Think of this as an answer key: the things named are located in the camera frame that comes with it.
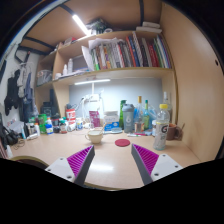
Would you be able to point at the dark bottle with red label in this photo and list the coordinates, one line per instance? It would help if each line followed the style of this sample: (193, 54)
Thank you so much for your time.
(63, 127)

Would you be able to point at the flat round red coaster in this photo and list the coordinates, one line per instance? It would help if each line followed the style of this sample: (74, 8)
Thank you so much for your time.
(122, 143)

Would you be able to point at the clear gold-capped glass bottle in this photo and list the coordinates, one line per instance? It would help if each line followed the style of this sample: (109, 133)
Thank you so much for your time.
(138, 115)

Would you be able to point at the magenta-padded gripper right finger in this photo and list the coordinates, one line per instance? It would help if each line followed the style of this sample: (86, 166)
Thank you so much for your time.
(163, 165)

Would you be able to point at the white wall socket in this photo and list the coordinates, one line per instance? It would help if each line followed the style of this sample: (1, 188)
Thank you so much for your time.
(91, 98)

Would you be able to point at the blue and white carton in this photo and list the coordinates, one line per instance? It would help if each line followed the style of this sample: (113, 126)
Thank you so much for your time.
(111, 121)

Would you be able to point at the cream ceramic cup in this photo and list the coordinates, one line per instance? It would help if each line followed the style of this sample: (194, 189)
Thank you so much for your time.
(95, 137)

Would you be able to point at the white light strip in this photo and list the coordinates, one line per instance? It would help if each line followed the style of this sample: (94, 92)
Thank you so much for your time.
(91, 81)

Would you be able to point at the ceiling light tube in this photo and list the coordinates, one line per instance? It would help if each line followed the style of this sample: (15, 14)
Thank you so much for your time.
(80, 24)

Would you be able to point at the wooden spoon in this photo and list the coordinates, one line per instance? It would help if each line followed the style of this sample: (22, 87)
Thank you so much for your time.
(103, 126)

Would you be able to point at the pens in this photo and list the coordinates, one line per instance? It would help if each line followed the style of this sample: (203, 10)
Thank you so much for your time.
(135, 134)

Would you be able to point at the brown mug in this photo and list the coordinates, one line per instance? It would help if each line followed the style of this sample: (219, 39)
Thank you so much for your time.
(171, 132)

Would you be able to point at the grey shaker bottle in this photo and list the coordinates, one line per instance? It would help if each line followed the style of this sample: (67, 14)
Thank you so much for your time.
(128, 116)

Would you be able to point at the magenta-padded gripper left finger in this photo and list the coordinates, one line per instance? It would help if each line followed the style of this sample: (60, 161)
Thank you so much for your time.
(63, 166)

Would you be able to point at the hanging dark clothes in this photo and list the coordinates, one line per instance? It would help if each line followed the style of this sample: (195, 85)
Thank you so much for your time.
(13, 93)

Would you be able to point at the green glass bottle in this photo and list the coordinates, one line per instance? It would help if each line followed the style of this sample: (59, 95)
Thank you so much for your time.
(146, 118)

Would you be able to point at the small white pill bottle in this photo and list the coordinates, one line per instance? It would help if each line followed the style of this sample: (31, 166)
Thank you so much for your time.
(79, 124)

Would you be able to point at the green plastic bottle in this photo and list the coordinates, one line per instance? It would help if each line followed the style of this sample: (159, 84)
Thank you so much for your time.
(42, 122)

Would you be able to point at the magenta pouch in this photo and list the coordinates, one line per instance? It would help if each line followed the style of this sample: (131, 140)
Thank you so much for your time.
(94, 119)

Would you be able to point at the tall clear white-capped bottle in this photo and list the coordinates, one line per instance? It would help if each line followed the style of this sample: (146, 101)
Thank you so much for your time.
(166, 100)

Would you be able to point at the white bottle with blue label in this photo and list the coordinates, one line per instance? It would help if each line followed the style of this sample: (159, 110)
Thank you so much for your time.
(49, 127)

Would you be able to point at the clear yellow-capped drink bottle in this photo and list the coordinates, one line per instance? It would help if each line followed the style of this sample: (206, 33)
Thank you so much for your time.
(161, 133)

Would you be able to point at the red and white canister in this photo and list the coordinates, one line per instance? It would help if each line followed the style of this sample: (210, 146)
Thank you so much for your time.
(70, 114)

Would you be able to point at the dark green-capped bottle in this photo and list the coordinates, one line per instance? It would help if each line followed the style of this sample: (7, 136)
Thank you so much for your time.
(122, 111)

